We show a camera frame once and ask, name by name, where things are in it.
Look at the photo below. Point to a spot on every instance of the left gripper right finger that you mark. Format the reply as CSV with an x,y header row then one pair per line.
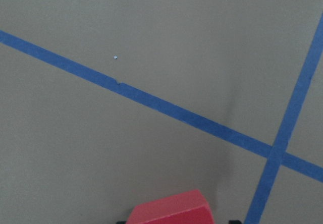
x,y
234,222

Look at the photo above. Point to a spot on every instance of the red block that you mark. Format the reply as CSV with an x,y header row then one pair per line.
x,y
186,207

